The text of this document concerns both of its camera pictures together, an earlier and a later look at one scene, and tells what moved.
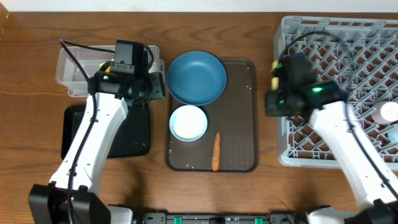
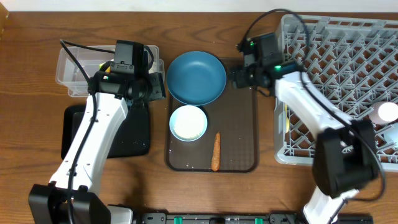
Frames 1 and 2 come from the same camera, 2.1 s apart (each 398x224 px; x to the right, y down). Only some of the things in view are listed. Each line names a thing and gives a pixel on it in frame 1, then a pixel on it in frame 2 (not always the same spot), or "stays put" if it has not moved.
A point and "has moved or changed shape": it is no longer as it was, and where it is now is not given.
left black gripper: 157,88 stays put
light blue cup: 392,135 has moved or changed shape
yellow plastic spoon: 275,80 has moved or changed shape
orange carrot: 216,156 stays put
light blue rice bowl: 188,123 stays put
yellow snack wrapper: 107,70 stays put
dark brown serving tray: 236,116 stays put
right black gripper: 274,107 to 240,79
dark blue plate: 196,78 stays put
